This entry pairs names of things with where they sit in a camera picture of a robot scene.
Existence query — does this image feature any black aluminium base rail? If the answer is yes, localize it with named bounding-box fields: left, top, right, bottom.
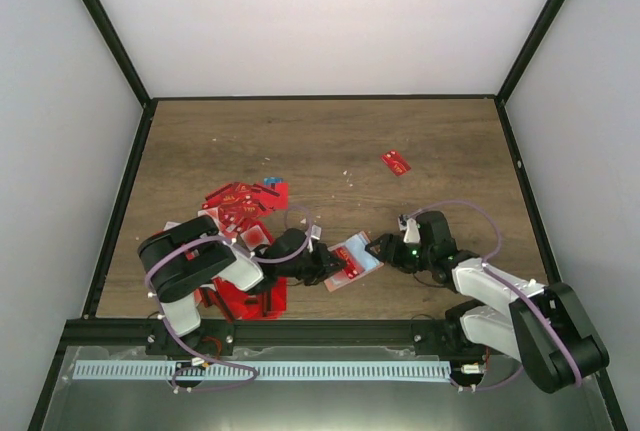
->
left=60, top=318, right=486, bottom=360

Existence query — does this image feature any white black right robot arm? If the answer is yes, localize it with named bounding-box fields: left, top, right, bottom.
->
left=365, top=210, right=610, bottom=393

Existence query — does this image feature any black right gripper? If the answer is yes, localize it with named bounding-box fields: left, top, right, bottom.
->
left=366, top=234, right=434, bottom=275

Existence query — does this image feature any blue card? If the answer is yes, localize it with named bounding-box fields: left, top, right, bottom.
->
left=263, top=177, right=284, bottom=187

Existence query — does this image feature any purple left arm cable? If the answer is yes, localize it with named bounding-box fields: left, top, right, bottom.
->
left=144, top=204, right=316, bottom=395

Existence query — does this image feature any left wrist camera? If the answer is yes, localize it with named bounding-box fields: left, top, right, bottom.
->
left=307, top=224, right=322, bottom=252

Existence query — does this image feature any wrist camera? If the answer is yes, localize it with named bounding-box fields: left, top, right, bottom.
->
left=398, top=215, right=421, bottom=244
left=307, top=224, right=322, bottom=252

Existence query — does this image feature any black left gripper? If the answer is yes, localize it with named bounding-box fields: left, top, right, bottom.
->
left=278, top=244, right=348, bottom=287

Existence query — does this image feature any pile of red cards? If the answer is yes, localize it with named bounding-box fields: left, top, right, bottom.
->
left=151, top=180, right=291, bottom=322

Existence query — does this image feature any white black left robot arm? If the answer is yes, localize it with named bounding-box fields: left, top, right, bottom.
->
left=137, top=215, right=347, bottom=355

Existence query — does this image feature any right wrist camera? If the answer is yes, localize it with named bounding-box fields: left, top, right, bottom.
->
left=398, top=215, right=421, bottom=244

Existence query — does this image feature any lone red VIP card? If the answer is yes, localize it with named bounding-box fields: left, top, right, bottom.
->
left=380, top=149, right=411, bottom=177

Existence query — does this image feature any black enclosure frame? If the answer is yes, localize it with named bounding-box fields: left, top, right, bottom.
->
left=24, top=0, right=640, bottom=431

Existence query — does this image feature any light blue slotted cable duct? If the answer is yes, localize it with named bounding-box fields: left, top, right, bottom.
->
left=72, top=360, right=451, bottom=383

